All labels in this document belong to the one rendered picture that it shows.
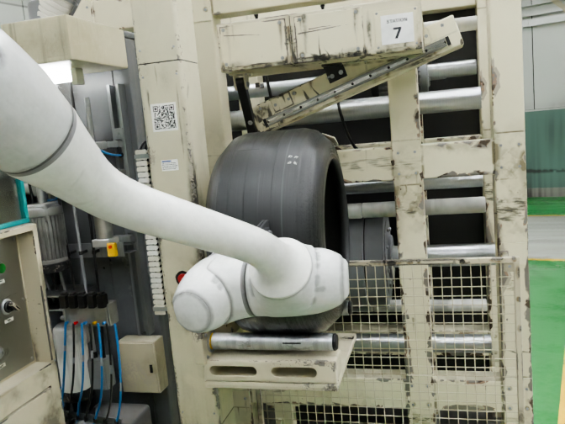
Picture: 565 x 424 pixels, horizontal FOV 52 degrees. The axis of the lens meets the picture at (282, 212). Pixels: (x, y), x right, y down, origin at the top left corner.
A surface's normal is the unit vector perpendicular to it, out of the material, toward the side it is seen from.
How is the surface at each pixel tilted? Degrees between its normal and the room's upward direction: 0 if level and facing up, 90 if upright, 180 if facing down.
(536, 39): 90
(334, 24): 90
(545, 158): 90
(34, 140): 127
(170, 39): 90
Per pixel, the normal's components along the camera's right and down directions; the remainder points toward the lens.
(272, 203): -0.26, -0.26
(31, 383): 0.96, -0.05
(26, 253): -0.25, 0.15
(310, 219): 0.45, -0.13
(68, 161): 0.79, 0.51
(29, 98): 0.90, 0.13
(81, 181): 0.63, 0.66
